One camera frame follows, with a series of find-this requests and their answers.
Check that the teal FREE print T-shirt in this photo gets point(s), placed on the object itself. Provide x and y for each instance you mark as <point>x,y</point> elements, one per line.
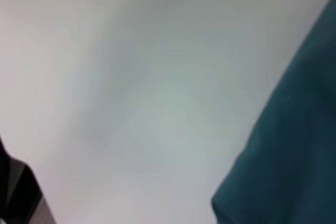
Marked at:
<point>288,155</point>

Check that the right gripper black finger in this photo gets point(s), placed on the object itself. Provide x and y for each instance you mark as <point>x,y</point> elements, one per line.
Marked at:
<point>15,190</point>

